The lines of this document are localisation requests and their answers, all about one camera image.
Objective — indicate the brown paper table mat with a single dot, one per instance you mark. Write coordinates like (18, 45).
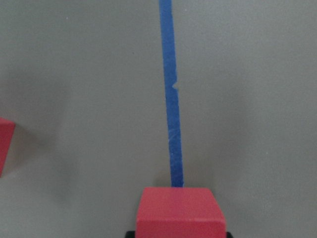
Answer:
(83, 81)

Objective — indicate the red cube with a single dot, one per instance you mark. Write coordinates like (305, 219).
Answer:
(7, 128)
(172, 212)

